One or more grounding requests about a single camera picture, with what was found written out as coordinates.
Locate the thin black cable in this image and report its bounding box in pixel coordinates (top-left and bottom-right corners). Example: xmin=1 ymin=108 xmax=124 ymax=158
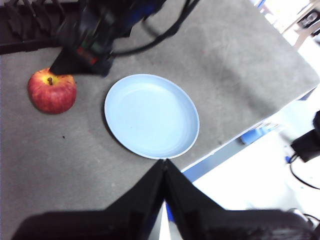
xmin=288 ymin=153 xmax=320 ymax=190

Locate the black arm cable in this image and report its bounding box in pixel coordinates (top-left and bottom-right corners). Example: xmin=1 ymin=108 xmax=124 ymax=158
xmin=111 ymin=0 xmax=201 ymax=55

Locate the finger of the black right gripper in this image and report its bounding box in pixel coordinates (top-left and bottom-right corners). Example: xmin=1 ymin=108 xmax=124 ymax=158
xmin=49 ymin=47 xmax=112 ymax=77

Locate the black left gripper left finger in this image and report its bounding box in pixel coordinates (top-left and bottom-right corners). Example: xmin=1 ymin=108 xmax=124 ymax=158
xmin=11 ymin=159 xmax=166 ymax=240

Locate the red apple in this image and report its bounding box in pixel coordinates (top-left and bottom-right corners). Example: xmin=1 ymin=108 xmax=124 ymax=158
xmin=27 ymin=67 xmax=77 ymax=115

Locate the black box device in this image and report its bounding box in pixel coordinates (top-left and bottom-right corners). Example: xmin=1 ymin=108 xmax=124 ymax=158
xmin=290 ymin=109 xmax=320 ymax=164

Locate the black plate rack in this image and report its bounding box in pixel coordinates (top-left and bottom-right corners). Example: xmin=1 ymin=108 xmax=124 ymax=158
xmin=0 ymin=0 xmax=83 ymax=55

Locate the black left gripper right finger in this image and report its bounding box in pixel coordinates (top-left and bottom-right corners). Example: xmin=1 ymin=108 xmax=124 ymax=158
xmin=164 ymin=158 xmax=319 ymax=240

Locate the small blue box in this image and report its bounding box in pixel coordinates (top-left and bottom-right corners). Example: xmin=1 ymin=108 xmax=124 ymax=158
xmin=240 ymin=124 xmax=274 ymax=145

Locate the blue table edge panel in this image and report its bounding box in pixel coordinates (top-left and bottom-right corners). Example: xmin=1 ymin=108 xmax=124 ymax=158
xmin=180 ymin=86 xmax=320 ymax=181

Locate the blue plate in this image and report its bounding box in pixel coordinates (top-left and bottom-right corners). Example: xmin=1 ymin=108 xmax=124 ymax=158
xmin=104 ymin=73 xmax=201 ymax=160

